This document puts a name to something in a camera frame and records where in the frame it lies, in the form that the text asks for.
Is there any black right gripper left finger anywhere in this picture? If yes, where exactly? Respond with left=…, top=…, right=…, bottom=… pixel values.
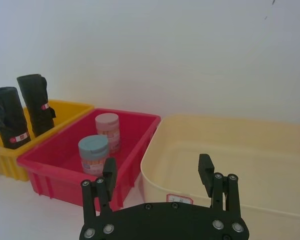
left=80, top=157, right=118, bottom=222

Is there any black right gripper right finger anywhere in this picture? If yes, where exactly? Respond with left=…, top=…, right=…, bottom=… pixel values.
left=198, top=153, right=242, bottom=221

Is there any cream plastic bin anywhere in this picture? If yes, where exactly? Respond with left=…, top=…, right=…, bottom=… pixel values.
left=140, top=114, right=300, bottom=240

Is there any jar with blue lid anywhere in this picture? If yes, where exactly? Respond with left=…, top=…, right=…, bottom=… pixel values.
left=77, top=135, right=110, bottom=176

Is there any white red-edged label sticker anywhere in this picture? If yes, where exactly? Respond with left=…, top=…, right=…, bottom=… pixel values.
left=166, top=192, right=193, bottom=205

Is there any red plastic bin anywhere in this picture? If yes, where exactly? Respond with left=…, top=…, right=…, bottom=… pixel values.
left=16, top=107, right=162, bottom=208

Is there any jar with pink lid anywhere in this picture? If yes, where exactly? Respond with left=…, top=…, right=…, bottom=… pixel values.
left=94, top=113, right=122, bottom=154

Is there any yellow plastic bin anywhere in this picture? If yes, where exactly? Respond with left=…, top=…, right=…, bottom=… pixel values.
left=0, top=99, right=95, bottom=182

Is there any black rolled bag bundle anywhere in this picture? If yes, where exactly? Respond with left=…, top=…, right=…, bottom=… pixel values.
left=16, top=73, right=57, bottom=138
left=0, top=86, right=32, bottom=150

